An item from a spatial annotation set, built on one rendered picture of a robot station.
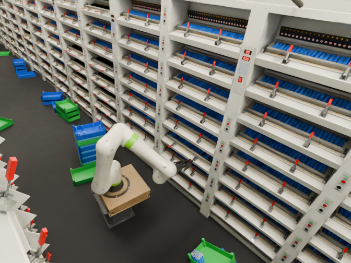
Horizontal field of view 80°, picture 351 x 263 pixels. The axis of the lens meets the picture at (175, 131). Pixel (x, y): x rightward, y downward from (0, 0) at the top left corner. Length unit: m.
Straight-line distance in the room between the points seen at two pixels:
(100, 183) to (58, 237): 0.75
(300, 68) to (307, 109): 0.22
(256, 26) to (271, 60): 0.20
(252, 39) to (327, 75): 0.42
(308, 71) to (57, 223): 2.17
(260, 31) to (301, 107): 0.46
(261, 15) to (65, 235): 2.12
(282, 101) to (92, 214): 1.82
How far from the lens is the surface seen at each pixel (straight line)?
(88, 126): 2.57
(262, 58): 1.32
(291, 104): 1.32
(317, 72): 1.25
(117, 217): 2.04
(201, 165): 1.87
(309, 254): 1.91
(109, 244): 2.04
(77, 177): 2.57
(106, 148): 1.30
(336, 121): 1.30
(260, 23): 1.31
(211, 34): 1.55
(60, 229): 2.21
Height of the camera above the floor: 1.78
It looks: 34 degrees down
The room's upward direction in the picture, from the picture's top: 7 degrees clockwise
